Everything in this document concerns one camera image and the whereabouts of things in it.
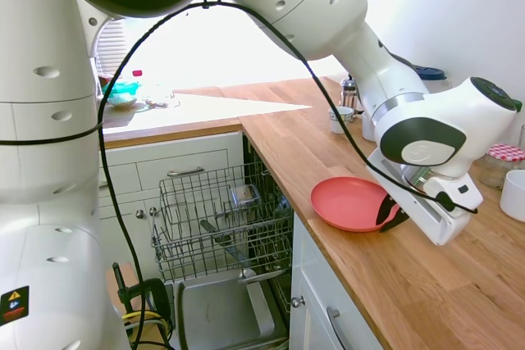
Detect lower wire dishwasher rack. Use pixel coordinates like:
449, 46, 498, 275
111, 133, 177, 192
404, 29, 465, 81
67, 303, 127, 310
270, 272, 294, 320

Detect black spatula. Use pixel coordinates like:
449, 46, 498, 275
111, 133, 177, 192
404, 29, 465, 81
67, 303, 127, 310
199, 218, 252, 270

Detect steel dishwasher door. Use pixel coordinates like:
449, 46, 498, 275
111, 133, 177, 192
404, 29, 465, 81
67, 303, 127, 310
176, 270, 289, 350

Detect metal drawer handle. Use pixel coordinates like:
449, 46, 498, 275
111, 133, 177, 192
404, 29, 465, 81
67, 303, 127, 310
166, 166, 206, 178

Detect white mug at right edge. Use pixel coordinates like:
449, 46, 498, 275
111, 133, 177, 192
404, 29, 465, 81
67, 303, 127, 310
499, 169, 525, 223

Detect clear pitcher with blue lid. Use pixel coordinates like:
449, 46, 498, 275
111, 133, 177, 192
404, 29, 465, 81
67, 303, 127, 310
411, 64, 452, 93

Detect clear glass food container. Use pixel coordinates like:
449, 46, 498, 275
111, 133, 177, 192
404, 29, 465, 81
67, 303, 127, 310
230, 184, 262, 211

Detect glass french press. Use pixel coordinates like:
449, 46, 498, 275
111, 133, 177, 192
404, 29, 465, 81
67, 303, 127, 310
340, 74, 365, 116

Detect pink plastic plate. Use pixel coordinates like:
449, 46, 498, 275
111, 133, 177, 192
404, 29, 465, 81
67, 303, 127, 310
310, 176, 405, 234

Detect small patterned white mug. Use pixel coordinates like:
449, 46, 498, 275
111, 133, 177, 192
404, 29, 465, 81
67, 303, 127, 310
327, 105, 355, 135

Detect white drawer front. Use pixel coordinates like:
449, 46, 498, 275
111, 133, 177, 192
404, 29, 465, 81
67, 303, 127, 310
136, 148, 231, 192
98, 162, 141, 210

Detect white window blinds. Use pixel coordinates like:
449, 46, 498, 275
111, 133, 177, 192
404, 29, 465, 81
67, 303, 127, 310
94, 20, 126, 77

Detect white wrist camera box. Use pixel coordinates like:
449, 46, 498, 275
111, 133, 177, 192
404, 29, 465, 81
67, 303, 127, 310
423, 173, 486, 216

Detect green plastic bowl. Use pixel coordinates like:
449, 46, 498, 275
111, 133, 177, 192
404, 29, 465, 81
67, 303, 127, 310
99, 75, 143, 111

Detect yellow cable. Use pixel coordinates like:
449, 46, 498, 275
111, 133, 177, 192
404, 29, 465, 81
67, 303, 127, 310
121, 309, 172, 333

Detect jar with red checked lid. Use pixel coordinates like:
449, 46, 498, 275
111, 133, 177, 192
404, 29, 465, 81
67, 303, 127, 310
477, 143, 525, 192

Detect metal cabinet bar handle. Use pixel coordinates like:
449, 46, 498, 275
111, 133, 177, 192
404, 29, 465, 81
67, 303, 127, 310
326, 306, 350, 350

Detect small glass dish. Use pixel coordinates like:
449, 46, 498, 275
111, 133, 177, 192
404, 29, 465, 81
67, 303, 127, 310
135, 94, 182, 113

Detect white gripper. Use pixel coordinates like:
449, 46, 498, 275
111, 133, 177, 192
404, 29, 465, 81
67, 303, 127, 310
364, 148, 479, 247

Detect black screw clamp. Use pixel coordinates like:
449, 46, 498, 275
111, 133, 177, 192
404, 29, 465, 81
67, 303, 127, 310
112, 262, 176, 345

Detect wire dishwasher rack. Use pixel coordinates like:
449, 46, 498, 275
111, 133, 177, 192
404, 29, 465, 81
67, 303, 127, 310
150, 163, 294, 284
270, 272, 294, 320

